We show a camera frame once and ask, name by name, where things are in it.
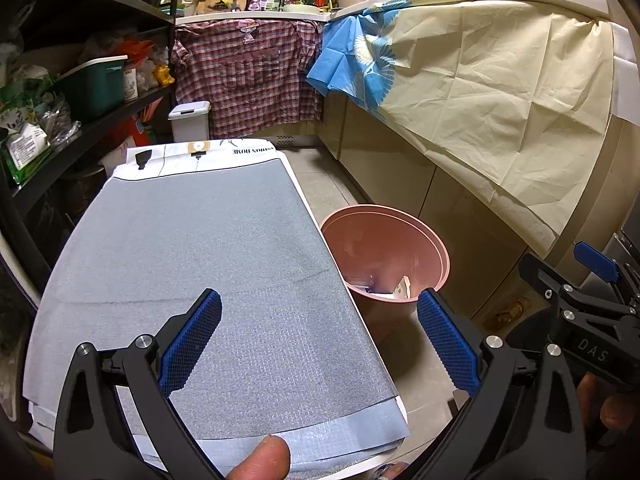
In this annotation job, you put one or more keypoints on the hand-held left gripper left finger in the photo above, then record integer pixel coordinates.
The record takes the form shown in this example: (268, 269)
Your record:
(192, 340)

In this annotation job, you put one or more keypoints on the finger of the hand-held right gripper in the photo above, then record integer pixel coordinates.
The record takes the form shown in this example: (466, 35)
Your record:
(550, 285)
(597, 261)

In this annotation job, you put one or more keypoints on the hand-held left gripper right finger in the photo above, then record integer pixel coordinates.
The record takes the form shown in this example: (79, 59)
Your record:
(447, 345)

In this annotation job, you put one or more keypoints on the pink plastic bucket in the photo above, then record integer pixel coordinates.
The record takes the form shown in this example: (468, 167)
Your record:
(380, 245)

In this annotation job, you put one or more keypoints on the person's right hand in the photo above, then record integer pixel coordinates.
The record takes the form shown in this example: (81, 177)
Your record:
(617, 412)

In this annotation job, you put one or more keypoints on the person's left hand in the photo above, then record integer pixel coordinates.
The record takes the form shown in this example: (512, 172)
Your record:
(262, 460)

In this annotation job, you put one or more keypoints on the amber plastic bottle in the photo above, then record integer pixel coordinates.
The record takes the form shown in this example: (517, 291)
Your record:
(512, 312)

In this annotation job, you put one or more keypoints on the grey table mat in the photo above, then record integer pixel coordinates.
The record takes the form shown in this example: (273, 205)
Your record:
(200, 240)

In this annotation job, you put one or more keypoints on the person's foot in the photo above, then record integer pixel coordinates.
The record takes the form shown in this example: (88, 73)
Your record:
(390, 472)

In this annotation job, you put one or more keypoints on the white printed table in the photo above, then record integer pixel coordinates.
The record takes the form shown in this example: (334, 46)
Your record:
(170, 157)

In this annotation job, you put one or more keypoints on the beige kitchen cabinet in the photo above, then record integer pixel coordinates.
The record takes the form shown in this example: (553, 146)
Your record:
(390, 170)

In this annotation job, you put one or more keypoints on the cream cloth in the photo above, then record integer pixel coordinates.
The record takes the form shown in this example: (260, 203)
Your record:
(500, 100)

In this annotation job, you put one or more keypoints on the white foam sheet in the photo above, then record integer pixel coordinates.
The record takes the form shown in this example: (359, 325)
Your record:
(627, 75)

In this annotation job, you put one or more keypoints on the orange printed carton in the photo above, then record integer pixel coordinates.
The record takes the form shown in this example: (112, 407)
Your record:
(137, 132)

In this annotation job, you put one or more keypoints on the white lidded bin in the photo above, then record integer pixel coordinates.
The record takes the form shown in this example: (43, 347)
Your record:
(190, 122)

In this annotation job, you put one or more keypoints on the green white food packet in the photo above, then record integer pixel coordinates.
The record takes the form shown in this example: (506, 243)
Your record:
(25, 102)
(25, 152)

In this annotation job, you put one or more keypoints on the clear plastic bag bundle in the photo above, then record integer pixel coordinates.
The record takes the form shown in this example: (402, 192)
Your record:
(60, 125)

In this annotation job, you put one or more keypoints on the yellow figurine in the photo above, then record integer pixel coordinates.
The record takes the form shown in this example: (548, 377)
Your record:
(163, 75)

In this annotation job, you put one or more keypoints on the green storage box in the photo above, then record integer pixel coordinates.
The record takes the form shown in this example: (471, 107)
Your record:
(95, 90)

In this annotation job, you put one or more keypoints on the red plaid shirt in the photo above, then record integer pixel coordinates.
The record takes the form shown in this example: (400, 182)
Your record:
(250, 75)

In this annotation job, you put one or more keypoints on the orange plastic bag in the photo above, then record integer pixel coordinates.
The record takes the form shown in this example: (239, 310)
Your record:
(136, 51)

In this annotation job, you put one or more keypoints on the blue patterned cloth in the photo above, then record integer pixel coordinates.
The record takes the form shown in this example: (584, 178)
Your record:
(345, 55)

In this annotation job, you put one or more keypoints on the black metal shelf rack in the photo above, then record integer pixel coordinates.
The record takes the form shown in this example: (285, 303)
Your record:
(90, 0)

